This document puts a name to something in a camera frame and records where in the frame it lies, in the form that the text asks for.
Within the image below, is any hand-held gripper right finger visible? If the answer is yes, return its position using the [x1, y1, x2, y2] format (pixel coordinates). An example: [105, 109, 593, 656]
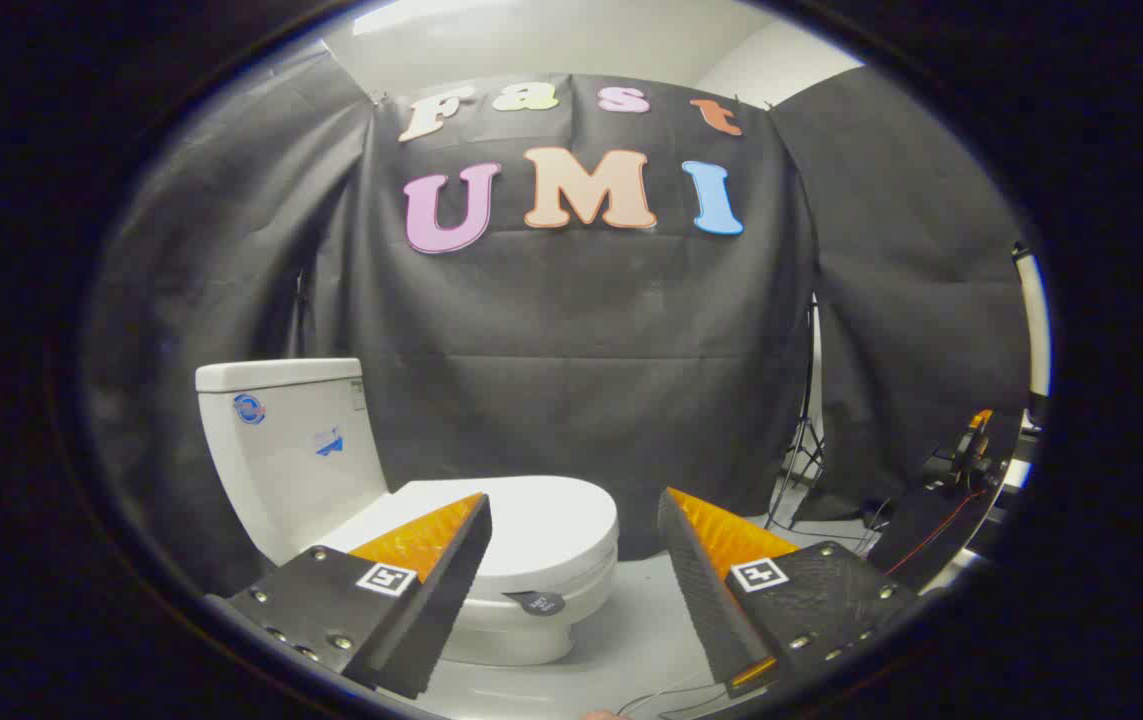
[657, 487, 922, 699]

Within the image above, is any white toilet lid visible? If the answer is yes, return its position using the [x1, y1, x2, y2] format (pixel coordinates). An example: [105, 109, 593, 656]
[319, 475, 620, 617]

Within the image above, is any black tripod light stand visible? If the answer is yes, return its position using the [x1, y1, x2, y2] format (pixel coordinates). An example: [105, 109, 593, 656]
[766, 295, 829, 531]

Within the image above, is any black device with orange part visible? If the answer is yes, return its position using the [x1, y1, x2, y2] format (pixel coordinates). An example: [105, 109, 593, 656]
[866, 408, 1032, 591]

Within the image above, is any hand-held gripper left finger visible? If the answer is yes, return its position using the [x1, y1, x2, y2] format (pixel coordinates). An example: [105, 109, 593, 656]
[206, 492, 494, 701]

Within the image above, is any white toilet seat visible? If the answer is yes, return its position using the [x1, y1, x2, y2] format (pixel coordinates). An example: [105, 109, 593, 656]
[461, 560, 620, 629]

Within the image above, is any white toilet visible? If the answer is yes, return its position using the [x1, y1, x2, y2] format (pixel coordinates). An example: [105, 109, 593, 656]
[195, 358, 620, 668]

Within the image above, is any black backdrop cloth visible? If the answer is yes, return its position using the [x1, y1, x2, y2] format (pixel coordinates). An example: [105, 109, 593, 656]
[81, 40, 1032, 601]

